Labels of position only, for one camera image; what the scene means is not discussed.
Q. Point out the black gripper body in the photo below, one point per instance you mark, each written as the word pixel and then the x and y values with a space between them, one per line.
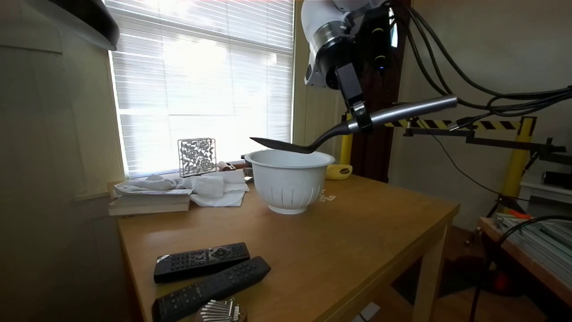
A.
pixel 348 68

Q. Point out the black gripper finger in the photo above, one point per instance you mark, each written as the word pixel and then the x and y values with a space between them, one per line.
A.
pixel 362 112

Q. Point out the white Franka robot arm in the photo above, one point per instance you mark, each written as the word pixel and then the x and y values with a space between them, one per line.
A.
pixel 319 28

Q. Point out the white colander bowl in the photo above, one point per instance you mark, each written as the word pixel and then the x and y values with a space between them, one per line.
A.
pixel 289 184

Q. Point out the yellow black striped bar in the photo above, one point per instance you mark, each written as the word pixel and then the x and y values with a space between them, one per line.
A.
pixel 495 123

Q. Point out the white window blinds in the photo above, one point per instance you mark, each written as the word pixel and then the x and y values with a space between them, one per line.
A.
pixel 198 77

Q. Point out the black metal boom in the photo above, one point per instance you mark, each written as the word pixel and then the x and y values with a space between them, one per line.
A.
pixel 512 139

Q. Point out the white crumpled cloth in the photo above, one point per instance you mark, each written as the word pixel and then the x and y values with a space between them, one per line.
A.
pixel 217 189

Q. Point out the white lattice decorative box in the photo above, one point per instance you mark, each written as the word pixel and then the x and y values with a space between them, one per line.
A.
pixel 198 155

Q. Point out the short black remote control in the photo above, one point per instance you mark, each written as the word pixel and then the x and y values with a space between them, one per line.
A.
pixel 200 261

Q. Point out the folded printed newspaper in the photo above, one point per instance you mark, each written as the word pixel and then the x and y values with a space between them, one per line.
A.
pixel 153 184

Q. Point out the long black remote control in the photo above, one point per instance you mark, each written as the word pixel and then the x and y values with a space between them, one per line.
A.
pixel 209 288

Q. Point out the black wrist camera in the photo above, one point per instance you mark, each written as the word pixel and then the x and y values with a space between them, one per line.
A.
pixel 377 41

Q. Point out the thick yellow post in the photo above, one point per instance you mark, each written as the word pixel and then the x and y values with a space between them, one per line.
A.
pixel 516 170

